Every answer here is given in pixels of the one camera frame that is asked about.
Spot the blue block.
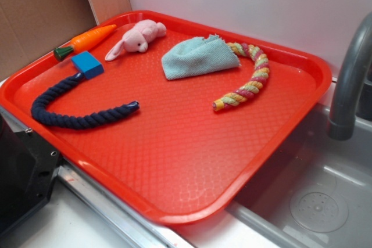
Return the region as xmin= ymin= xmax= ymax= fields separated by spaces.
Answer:
xmin=71 ymin=51 xmax=104 ymax=80

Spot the orange toy carrot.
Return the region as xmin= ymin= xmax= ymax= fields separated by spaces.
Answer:
xmin=53 ymin=24 xmax=117 ymax=62

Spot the navy blue twisted rope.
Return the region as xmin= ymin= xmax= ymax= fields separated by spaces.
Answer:
xmin=30 ymin=74 xmax=141 ymax=131

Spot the multicolour twisted rope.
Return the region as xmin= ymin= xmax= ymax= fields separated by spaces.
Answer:
xmin=212 ymin=42 xmax=270 ymax=112

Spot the light blue cloth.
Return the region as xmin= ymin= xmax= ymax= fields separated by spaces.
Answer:
xmin=162 ymin=35 xmax=240 ymax=80

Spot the grey toy sink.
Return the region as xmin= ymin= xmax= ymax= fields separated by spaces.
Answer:
xmin=178 ymin=106 xmax=371 ymax=247

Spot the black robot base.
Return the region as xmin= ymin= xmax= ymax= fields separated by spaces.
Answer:
xmin=1 ymin=118 xmax=61 ymax=237

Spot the pink plush bunny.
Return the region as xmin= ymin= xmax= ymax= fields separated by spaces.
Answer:
xmin=105 ymin=19 xmax=167 ymax=62

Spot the grey faucet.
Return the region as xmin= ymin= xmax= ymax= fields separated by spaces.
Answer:
xmin=327 ymin=13 xmax=371 ymax=141

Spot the brown cardboard panel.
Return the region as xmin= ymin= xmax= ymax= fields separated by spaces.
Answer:
xmin=1 ymin=0 xmax=96 ymax=80

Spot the red plastic tray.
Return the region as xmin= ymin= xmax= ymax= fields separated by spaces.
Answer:
xmin=1 ymin=11 xmax=332 ymax=225

